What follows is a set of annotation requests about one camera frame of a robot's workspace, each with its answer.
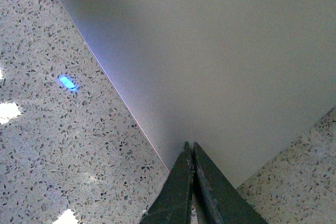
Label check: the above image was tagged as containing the grey laptop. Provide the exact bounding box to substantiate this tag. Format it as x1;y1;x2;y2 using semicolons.
60;0;335;187

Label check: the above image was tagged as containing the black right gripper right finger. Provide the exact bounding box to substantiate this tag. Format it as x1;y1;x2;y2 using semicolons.
193;142;267;223

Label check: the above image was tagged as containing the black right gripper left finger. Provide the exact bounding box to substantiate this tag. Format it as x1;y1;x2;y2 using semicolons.
140;142;194;224

